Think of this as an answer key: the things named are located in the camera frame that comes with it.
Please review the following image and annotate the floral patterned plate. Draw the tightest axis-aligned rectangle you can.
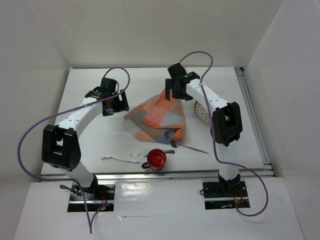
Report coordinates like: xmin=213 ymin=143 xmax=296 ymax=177
xmin=193 ymin=101 xmax=211 ymax=126

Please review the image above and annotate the checkered orange grey cloth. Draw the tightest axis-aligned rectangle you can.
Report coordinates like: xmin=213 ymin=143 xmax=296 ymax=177
xmin=123 ymin=91 xmax=186 ymax=145

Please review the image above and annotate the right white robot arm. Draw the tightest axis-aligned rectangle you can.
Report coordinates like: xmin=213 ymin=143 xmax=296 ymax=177
xmin=165 ymin=63 xmax=243 ymax=196

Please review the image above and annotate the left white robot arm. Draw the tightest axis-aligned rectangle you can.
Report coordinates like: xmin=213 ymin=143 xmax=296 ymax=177
xmin=41 ymin=77 xmax=130 ymax=200

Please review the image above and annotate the silver spoon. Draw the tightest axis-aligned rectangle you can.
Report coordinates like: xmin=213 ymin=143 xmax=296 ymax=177
xmin=170 ymin=140 xmax=210 ymax=155

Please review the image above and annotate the silver fork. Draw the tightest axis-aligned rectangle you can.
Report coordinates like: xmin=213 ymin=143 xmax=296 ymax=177
xmin=101 ymin=156 xmax=140 ymax=164

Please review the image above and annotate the silver knife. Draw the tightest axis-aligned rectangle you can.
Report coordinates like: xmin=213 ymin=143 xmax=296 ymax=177
xmin=130 ymin=150 xmax=176 ymax=159

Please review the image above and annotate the red enamel mug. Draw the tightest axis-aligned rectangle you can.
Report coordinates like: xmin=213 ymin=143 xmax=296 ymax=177
xmin=141 ymin=148 xmax=167 ymax=172

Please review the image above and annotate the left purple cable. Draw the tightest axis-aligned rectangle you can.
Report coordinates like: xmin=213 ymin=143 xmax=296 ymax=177
xmin=17 ymin=67 xmax=131 ymax=235

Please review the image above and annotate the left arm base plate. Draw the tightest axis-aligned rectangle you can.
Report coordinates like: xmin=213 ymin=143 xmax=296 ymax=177
xmin=59 ymin=182 xmax=116 ymax=213

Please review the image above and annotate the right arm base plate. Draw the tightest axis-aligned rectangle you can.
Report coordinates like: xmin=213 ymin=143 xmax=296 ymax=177
xmin=199 ymin=181 xmax=250 ymax=210

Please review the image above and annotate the aluminium frame rail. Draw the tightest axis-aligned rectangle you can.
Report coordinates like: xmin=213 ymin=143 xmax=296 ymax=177
xmin=39 ymin=66 xmax=276 ymax=182

